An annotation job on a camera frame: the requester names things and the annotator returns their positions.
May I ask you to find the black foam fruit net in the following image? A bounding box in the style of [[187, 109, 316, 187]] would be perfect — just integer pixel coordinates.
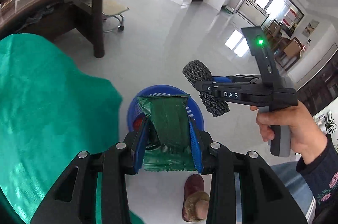
[[182, 60, 230, 117]]

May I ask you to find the dark green snack wrapper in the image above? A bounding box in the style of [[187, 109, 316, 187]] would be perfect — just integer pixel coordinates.
[[136, 93, 199, 173]]

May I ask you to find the blue mesh trash basket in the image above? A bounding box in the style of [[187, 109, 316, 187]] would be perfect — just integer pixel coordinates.
[[127, 84, 205, 135]]

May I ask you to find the person right hand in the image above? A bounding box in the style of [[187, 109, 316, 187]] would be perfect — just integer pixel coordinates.
[[256, 102, 328, 164]]

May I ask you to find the brown slipper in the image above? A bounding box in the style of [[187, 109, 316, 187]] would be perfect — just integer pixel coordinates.
[[182, 174, 210, 222]]

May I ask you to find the green tablecloth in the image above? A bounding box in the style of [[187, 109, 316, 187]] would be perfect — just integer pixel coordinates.
[[0, 33, 144, 224]]

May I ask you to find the rolling stool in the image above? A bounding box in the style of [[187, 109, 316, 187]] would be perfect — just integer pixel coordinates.
[[102, 0, 129, 32]]

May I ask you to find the dark wooden coffee table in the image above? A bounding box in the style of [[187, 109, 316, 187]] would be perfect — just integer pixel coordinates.
[[1, 0, 105, 58]]

